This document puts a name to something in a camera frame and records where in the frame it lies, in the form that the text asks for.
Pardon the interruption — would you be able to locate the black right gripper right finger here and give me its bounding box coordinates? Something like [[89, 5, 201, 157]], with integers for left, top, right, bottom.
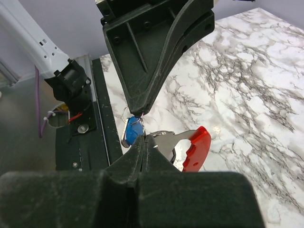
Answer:
[[135, 136, 265, 228]]

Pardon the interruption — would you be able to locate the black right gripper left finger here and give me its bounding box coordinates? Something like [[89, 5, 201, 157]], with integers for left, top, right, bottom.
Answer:
[[0, 137, 144, 228]]

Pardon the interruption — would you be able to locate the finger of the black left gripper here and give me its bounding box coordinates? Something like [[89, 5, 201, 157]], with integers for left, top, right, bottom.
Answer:
[[142, 0, 215, 113], [102, 0, 194, 117]]

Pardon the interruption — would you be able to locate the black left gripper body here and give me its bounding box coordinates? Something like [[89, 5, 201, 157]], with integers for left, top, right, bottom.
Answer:
[[95, 0, 187, 26]]

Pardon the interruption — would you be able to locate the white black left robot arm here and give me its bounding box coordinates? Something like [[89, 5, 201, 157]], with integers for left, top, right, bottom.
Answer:
[[0, 0, 215, 117]]

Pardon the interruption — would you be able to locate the aluminium frame rail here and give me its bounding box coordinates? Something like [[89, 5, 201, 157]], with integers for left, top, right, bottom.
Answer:
[[0, 60, 20, 88]]

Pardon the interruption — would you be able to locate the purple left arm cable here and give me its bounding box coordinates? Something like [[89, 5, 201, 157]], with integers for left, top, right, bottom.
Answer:
[[34, 65, 69, 139]]

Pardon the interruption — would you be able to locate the blue tag small key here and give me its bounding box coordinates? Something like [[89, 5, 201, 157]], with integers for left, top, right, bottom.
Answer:
[[121, 106, 146, 148]]

